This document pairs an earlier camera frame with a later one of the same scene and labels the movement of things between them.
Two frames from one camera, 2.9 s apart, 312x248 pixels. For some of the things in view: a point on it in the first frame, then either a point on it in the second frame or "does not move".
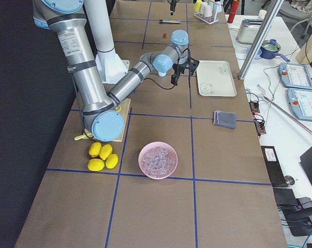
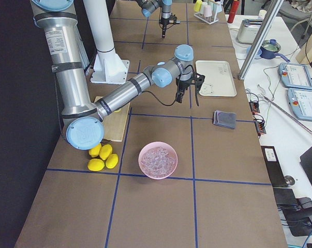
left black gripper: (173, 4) → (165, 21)
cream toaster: (248, 30) does not move
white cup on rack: (207, 11) does not move
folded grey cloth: (224, 119) does not move
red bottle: (235, 6) does not move
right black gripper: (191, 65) → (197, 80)
